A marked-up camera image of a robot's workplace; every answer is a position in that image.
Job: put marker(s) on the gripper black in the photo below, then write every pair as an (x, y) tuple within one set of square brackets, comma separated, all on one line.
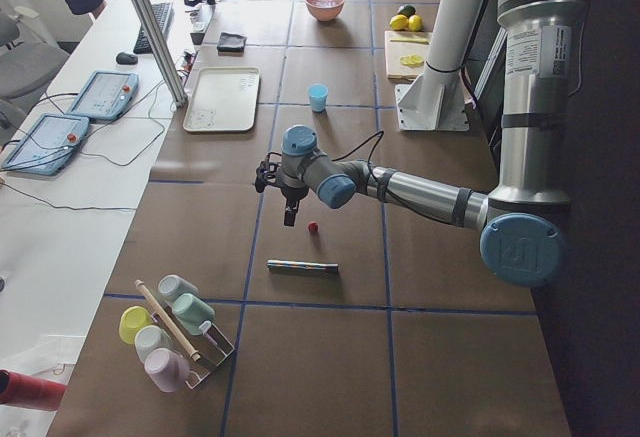
[(291, 194)]

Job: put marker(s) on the steel muddler black tip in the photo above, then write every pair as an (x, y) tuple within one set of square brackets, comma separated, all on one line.
[(302, 266)]

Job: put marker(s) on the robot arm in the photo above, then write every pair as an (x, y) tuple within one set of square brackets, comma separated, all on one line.
[(519, 220)]

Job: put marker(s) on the light blue cup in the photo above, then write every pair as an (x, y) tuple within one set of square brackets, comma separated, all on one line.
[(317, 95)]

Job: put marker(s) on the grey cup on rack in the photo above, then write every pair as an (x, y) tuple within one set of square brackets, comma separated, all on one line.
[(172, 286)]

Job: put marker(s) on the mint green cup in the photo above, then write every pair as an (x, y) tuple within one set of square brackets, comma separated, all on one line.
[(192, 312)]

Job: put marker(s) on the yellow cup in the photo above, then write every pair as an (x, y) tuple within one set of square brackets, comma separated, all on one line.
[(132, 320)]

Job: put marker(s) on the white cup on rack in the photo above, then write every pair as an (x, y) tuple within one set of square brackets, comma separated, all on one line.
[(150, 338)]

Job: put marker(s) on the lilac cup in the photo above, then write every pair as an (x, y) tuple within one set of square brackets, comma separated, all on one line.
[(167, 369)]

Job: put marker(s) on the cream bear tray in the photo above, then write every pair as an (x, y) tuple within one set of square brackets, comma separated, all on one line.
[(223, 100)]

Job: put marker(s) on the folded grey cloth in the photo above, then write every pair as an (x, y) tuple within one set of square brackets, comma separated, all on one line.
[(231, 43)]

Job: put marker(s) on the lemon slices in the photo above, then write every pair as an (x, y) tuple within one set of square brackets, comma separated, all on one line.
[(412, 60)]

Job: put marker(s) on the wooden cutting board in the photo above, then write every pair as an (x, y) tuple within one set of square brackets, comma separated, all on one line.
[(394, 50)]

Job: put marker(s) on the pink bowl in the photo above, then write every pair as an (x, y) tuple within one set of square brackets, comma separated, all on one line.
[(324, 10)]

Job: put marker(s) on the yellow plastic knife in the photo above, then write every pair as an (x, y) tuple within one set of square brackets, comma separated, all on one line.
[(410, 40)]

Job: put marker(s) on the yellow lemon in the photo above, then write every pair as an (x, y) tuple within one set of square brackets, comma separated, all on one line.
[(399, 22), (415, 23)]

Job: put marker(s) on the blue teach pendant far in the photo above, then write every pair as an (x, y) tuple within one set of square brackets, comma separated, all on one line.
[(105, 96)]

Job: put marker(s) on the blue teach pendant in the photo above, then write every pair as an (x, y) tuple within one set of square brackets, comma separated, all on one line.
[(48, 146), (105, 96)]

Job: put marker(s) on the black computer mouse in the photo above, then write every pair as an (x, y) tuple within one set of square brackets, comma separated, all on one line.
[(124, 58)]

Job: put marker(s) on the green avocado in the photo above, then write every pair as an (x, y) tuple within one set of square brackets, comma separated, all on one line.
[(406, 10)]

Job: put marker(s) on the blue teach pendant near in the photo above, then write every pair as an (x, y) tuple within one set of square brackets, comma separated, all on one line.
[(48, 146)]

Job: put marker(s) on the grey office chair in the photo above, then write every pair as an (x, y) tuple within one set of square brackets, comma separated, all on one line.
[(27, 67)]

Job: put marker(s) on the red bottle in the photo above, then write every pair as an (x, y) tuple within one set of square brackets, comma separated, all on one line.
[(20, 390)]

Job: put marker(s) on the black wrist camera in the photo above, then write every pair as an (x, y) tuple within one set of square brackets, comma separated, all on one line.
[(268, 173)]

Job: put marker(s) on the white wire cup rack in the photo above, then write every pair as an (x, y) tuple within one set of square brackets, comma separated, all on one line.
[(205, 352)]

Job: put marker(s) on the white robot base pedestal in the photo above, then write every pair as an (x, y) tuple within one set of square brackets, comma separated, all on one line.
[(434, 101)]

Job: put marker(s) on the aluminium frame post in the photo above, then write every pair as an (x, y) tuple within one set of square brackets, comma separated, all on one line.
[(160, 51)]

